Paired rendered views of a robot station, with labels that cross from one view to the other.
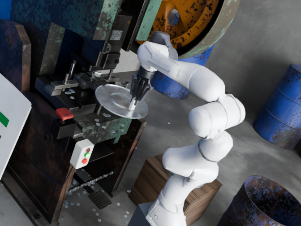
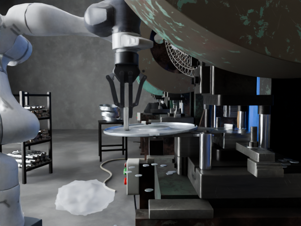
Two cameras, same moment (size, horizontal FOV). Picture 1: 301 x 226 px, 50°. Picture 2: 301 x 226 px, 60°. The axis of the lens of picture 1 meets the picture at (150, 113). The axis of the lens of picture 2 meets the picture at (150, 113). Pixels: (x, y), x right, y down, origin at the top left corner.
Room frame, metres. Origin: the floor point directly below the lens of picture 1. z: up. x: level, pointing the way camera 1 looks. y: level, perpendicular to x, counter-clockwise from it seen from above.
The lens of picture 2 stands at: (2.17, -0.25, 0.88)
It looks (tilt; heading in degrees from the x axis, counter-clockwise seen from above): 3 degrees down; 149
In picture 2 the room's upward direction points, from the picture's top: straight up
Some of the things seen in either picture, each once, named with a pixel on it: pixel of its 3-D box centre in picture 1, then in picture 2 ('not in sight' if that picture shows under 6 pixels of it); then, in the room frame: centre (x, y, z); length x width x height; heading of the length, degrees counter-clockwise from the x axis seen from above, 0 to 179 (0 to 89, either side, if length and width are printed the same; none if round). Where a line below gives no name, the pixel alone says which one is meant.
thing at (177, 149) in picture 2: (107, 102); (177, 149); (1.51, 0.24, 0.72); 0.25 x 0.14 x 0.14; 61
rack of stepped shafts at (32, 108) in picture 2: not in sight; (25, 134); (-1.03, 0.01, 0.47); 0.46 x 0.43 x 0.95; 41
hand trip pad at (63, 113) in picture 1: (62, 119); not in sight; (1.19, 0.35, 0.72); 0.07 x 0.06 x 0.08; 61
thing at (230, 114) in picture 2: not in sight; (229, 110); (1.59, 0.38, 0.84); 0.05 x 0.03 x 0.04; 151
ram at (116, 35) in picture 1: (109, 36); (220, 47); (1.57, 0.35, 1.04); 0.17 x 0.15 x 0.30; 61
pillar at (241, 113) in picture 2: (72, 67); (242, 119); (1.55, 0.48, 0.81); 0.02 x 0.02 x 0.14
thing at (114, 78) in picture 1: (110, 77); (254, 147); (1.74, 0.31, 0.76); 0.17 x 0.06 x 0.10; 151
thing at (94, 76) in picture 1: (89, 80); (230, 136); (1.59, 0.38, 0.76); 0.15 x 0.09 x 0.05; 151
